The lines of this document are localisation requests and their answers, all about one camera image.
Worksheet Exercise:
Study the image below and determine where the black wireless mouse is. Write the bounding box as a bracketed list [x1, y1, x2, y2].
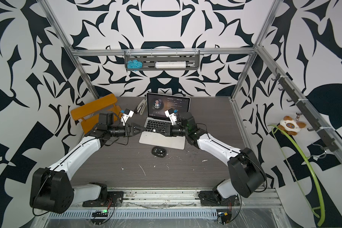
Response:
[151, 146, 167, 158]

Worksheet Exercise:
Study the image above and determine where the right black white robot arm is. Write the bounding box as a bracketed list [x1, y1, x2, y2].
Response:
[153, 111, 267, 203]

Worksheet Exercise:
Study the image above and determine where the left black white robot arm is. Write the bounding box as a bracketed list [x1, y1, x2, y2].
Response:
[29, 113, 146, 214]

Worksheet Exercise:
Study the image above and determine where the silver laptop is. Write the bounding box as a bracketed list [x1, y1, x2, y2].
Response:
[139, 93, 191, 150]

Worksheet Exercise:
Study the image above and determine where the black silver stapler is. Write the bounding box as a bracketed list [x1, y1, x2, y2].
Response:
[134, 99, 147, 116]

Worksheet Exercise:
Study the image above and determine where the orange two-tier stand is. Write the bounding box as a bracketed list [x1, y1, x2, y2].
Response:
[70, 94, 121, 134]

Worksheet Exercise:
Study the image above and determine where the white roll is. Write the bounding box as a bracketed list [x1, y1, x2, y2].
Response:
[155, 61, 186, 69]

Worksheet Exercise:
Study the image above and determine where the teal scrubber ball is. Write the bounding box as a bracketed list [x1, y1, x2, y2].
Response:
[126, 59, 143, 70]

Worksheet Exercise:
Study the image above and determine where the left small electronics board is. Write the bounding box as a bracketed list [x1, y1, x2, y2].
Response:
[92, 210, 109, 219]

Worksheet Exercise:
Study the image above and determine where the small electronics board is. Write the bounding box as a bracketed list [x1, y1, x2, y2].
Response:
[92, 210, 109, 219]
[217, 211, 232, 225]

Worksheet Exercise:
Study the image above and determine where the right small electronics board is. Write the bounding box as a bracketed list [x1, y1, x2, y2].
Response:
[217, 211, 232, 225]

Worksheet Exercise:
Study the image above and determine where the brown white plush toy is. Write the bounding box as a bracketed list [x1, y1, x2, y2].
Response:
[277, 116, 306, 135]

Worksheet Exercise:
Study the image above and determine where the green hoop tube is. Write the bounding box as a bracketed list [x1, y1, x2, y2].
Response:
[268, 124, 326, 227]

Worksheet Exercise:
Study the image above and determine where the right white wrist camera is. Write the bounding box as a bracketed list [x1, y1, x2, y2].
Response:
[165, 108, 178, 125]

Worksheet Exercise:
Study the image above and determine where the grey wall tray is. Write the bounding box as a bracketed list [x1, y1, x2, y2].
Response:
[124, 49, 200, 71]

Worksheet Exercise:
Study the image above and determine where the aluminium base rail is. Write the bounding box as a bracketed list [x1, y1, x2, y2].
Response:
[39, 188, 283, 210]

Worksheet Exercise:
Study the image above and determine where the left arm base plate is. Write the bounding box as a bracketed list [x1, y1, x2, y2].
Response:
[82, 191, 124, 208]

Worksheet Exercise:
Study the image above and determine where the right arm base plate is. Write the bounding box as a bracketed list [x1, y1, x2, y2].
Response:
[198, 191, 240, 207]

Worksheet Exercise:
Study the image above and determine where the grey hook rail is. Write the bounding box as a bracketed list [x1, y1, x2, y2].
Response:
[273, 68, 339, 152]

